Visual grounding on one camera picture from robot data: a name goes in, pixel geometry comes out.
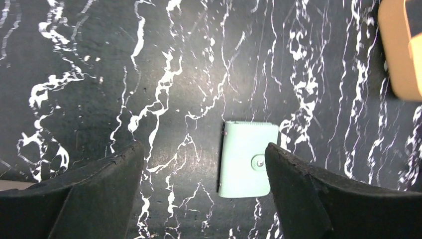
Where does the green card holder wallet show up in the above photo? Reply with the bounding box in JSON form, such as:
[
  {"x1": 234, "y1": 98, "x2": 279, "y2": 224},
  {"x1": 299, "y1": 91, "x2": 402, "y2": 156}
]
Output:
[{"x1": 218, "y1": 121, "x2": 279, "y2": 198}]

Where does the tan oval tray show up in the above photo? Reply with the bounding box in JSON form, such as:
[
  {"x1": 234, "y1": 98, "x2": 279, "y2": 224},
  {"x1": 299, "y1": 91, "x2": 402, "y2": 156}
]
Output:
[{"x1": 378, "y1": 0, "x2": 422, "y2": 102}]

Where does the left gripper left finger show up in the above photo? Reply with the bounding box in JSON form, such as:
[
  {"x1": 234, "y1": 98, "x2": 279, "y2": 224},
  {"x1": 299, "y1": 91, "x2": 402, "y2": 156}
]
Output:
[{"x1": 0, "y1": 142, "x2": 144, "y2": 239}]

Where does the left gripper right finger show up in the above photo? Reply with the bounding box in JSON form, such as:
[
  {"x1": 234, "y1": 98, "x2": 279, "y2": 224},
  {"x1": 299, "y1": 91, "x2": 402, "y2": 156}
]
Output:
[{"x1": 265, "y1": 143, "x2": 422, "y2": 239}]

